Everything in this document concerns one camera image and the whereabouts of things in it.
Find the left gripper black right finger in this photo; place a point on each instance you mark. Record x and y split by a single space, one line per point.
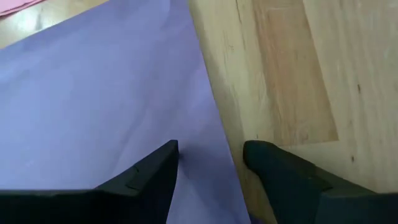
311 202

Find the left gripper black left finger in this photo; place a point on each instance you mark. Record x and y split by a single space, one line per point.
93 208

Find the pink paper sheet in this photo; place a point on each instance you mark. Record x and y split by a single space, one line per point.
15 4

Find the purple paper sheet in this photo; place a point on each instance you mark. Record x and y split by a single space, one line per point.
93 93

